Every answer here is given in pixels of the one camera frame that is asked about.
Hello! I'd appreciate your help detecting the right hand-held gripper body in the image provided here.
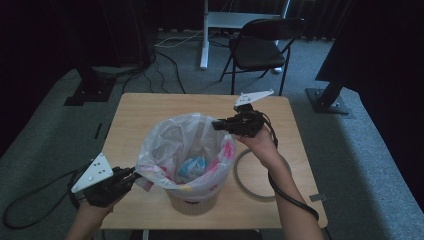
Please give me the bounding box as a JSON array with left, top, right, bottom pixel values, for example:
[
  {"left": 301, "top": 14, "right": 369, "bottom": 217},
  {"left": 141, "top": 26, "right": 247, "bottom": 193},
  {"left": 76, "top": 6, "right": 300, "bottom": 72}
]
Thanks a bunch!
[{"left": 229, "top": 88, "right": 275, "bottom": 139}]

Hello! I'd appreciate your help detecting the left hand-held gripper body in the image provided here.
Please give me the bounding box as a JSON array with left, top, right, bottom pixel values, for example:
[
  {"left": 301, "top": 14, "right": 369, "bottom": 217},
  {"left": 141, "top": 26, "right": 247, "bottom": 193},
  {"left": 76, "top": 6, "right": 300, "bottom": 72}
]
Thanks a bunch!
[{"left": 71, "top": 152, "right": 134, "bottom": 208}]

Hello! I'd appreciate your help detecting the clear plastic bag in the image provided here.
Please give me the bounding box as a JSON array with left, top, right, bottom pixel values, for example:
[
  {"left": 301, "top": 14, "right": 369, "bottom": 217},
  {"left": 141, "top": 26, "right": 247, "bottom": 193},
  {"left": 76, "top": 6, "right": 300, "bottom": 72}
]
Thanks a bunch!
[{"left": 134, "top": 112, "right": 238, "bottom": 202}]

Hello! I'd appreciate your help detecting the grey bin ring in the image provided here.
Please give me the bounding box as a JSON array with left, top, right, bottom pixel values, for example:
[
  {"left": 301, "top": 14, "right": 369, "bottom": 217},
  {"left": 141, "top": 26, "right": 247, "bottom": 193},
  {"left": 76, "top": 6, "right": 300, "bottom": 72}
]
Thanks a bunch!
[{"left": 232, "top": 148, "right": 293, "bottom": 202}]

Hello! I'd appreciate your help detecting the translucent brown ribbed bin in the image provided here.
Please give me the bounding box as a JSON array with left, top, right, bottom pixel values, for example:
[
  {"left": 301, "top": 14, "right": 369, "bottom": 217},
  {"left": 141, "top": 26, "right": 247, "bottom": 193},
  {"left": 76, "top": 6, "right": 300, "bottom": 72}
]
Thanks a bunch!
[{"left": 165, "top": 188, "right": 222, "bottom": 217}]

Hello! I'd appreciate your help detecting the person's left hand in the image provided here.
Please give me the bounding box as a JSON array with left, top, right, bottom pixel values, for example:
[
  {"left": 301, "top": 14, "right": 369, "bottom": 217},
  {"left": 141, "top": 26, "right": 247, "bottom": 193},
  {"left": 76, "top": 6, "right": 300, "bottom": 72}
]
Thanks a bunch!
[{"left": 77, "top": 199, "right": 115, "bottom": 222}]

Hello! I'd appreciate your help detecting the person's right hand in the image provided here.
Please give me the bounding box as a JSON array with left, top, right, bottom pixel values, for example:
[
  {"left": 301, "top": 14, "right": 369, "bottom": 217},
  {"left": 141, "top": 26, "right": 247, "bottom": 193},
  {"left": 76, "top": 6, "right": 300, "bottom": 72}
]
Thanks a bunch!
[{"left": 233, "top": 127, "right": 283, "bottom": 170}]

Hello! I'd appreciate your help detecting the blue wrapper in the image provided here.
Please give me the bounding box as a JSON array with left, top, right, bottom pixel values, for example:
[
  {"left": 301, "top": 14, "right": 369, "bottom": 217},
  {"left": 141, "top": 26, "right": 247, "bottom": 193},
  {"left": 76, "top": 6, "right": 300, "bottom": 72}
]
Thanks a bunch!
[{"left": 177, "top": 156, "right": 210, "bottom": 178}]

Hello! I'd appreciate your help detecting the black folding chair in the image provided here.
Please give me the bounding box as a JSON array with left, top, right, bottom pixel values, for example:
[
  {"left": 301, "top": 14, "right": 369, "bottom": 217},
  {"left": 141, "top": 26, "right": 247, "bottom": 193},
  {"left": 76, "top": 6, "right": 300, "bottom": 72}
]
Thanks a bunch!
[{"left": 218, "top": 17, "right": 306, "bottom": 97}]

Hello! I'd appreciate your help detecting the black slanted stand with base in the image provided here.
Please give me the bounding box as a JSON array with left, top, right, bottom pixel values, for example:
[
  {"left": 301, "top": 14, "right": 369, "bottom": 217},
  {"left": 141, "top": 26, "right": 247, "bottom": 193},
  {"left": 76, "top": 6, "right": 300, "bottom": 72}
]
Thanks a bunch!
[{"left": 305, "top": 79, "right": 354, "bottom": 116}]

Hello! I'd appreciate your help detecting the black stand with square base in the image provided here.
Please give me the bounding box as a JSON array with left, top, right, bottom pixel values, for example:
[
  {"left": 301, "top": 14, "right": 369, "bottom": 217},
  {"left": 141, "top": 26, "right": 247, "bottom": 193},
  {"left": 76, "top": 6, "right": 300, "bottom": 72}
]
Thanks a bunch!
[{"left": 63, "top": 64, "right": 117, "bottom": 107}]

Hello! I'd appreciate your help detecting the long black floor cable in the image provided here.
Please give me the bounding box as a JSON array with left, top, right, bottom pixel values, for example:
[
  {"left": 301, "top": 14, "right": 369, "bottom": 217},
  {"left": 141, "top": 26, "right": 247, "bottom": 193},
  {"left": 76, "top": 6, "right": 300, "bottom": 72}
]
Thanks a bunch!
[{"left": 2, "top": 162, "right": 92, "bottom": 230}]

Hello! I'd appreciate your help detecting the thin black floor cable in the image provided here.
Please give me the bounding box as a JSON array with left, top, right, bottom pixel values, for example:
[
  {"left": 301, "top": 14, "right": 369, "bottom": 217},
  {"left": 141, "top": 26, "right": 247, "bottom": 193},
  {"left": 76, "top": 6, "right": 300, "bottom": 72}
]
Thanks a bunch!
[
  {"left": 121, "top": 49, "right": 169, "bottom": 95},
  {"left": 153, "top": 49, "right": 187, "bottom": 95}
]

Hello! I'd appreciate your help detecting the white desk frame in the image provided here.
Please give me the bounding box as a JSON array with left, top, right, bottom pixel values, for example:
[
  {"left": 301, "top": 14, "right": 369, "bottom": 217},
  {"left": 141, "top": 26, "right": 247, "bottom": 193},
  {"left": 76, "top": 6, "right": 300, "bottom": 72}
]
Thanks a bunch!
[{"left": 199, "top": 0, "right": 292, "bottom": 75}]

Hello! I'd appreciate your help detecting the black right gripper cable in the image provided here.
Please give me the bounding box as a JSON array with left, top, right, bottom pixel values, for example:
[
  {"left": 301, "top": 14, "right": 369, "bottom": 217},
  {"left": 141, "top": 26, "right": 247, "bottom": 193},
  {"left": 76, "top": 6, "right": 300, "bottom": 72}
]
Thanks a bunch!
[{"left": 259, "top": 111, "right": 320, "bottom": 222}]

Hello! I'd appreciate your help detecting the white floor cable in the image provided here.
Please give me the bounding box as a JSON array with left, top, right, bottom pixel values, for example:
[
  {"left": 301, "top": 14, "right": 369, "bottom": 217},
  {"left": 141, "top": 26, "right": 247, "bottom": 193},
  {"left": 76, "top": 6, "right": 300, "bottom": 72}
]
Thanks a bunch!
[{"left": 154, "top": 29, "right": 205, "bottom": 50}]

